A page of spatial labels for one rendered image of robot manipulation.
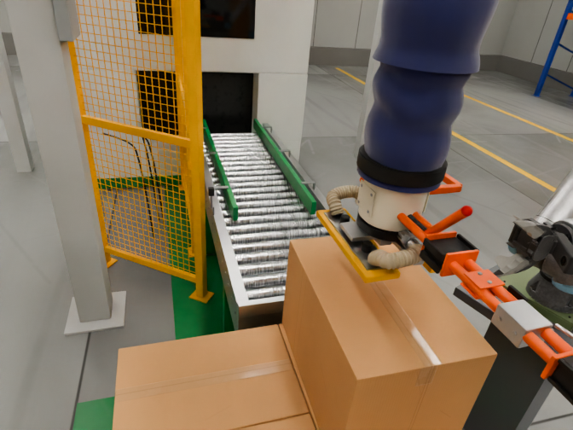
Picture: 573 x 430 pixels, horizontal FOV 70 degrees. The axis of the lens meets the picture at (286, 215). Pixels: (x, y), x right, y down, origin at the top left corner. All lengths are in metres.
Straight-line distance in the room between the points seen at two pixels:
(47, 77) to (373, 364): 1.61
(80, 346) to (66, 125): 1.15
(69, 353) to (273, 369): 1.26
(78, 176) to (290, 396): 1.34
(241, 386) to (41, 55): 1.46
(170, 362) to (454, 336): 0.95
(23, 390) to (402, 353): 1.80
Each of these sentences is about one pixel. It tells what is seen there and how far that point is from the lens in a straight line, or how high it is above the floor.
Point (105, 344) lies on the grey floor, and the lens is 2.47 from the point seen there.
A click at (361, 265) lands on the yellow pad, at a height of 1.13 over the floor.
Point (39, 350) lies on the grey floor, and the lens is 2.55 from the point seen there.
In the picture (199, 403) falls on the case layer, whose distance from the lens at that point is 1.47.
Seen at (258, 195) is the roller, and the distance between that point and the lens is 2.60.
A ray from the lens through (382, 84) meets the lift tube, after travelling 1.00.
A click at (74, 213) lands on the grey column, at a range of 2.19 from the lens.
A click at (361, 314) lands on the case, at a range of 1.20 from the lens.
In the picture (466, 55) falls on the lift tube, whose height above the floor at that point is 1.63.
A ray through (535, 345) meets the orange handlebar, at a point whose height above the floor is 1.24.
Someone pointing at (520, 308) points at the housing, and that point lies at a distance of 0.88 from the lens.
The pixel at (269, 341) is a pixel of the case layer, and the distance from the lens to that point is 1.64.
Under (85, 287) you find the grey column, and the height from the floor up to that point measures 0.26.
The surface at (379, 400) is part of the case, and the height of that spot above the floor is 0.85.
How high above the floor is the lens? 1.74
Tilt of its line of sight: 30 degrees down
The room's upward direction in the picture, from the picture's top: 5 degrees clockwise
